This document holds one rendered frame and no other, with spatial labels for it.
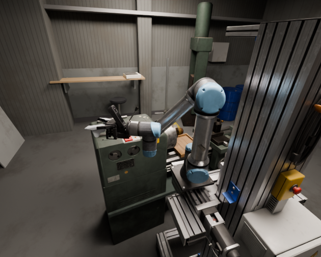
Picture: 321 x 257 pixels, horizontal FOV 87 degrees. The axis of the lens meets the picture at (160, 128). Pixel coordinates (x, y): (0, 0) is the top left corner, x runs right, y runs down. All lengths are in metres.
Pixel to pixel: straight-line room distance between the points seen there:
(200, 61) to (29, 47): 3.18
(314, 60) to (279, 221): 0.70
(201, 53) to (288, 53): 3.14
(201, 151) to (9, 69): 3.86
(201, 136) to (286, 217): 0.56
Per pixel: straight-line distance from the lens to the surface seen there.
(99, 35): 4.33
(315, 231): 1.11
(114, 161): 1.40
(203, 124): 0.79
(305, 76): 0.71
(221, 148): 1.97
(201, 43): 3.80
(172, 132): 1.63
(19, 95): 4.32
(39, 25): 3.98
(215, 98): 0.72
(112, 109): 0.84
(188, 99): 0.88
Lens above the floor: 1.97
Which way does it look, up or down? 28 degrees down
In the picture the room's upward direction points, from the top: 2 degrees clockwise
